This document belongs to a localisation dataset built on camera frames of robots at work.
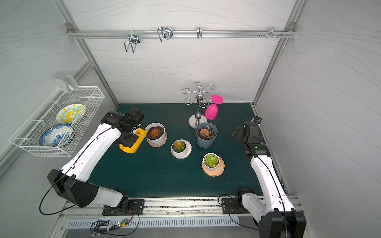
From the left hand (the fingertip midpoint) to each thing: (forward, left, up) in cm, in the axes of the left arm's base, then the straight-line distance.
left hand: (124, 141), depth 73 cm
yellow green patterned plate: (+8, +24, +11) cm, 28 cm away
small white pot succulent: (+5, -27, -16) cm, 32 cm away
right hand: (+9, -64, -2) cm, 65 cm away
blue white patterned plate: (-4, +24, +11) cm, 27 cm away
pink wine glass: (+26, -45, -6) cm, 53 cm away
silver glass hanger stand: (+29, -39, +3) cm, 48 cm away
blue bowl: (-6, -63, +11) cm, 64 cm away
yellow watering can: (+5, -7, -2) cm, 9 cm away
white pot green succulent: (-4, -45, -13) cm, 47 cm away
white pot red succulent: (+13, -11, -13) cm, 21 cm away
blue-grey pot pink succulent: (+13, -42, -13) cm, 46 cm away
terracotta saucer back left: (+10, -13, -22) cm, 27 cm away
